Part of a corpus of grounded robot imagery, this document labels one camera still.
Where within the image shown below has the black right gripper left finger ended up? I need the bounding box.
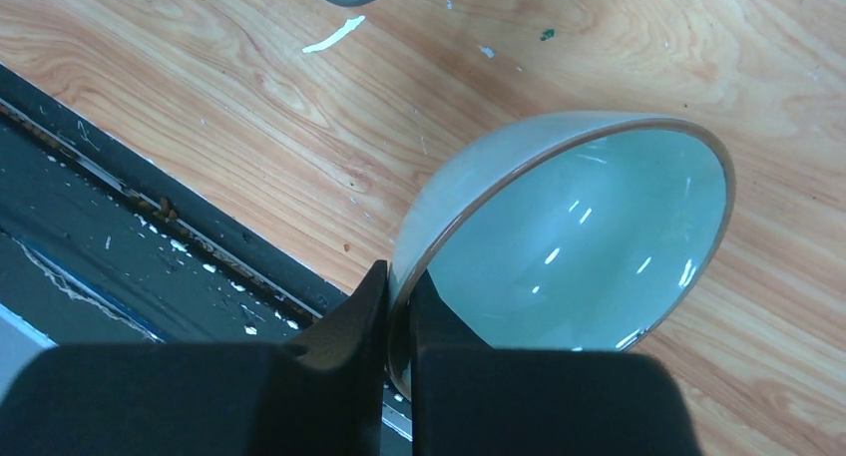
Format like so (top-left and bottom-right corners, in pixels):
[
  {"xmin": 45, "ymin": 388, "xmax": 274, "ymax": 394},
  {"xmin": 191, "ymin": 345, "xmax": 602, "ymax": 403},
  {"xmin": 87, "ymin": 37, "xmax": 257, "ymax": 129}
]
[{"xmin": 1, "ymin": 260, "xmax": 388, "ymax": 455}]

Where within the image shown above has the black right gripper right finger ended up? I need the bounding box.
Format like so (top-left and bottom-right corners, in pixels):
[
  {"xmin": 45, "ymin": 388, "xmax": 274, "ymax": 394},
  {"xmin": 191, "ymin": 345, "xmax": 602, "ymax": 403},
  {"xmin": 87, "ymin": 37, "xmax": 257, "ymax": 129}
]
[{"xmin": 409, "ymin": 275, "xmax": 701, "ymax": 455}]

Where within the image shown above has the mint green leaf bowl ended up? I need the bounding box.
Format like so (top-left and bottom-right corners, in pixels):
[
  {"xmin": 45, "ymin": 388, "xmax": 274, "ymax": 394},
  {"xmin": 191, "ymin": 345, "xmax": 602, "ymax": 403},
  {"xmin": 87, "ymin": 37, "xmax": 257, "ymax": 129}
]
[{"xmin": 386, "ymin": 111, "xmax": 736, "ymax": 397}]

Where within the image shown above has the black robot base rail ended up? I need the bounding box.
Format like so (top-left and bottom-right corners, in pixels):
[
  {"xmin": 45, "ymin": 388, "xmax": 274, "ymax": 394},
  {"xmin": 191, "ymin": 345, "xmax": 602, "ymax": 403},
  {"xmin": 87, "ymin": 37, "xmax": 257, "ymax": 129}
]
[{"xmin": 1, "ymin": 69, "xmax": 412, "ymax": 455}]

